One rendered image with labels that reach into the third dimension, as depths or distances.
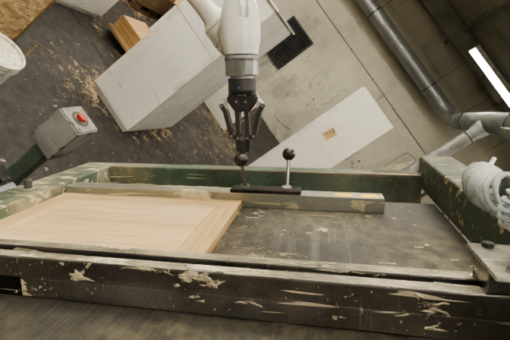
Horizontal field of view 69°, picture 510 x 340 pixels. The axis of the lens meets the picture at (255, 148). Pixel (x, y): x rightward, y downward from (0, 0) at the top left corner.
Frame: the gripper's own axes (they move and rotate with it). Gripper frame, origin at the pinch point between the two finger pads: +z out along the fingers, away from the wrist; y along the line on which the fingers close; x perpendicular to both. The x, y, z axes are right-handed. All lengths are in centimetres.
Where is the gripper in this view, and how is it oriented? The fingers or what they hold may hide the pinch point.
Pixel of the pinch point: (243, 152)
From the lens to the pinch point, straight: 103.0
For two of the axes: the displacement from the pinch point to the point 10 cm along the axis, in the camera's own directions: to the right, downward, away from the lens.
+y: -9.8, -0.2, 1.9
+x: -1.9, 1.7, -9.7
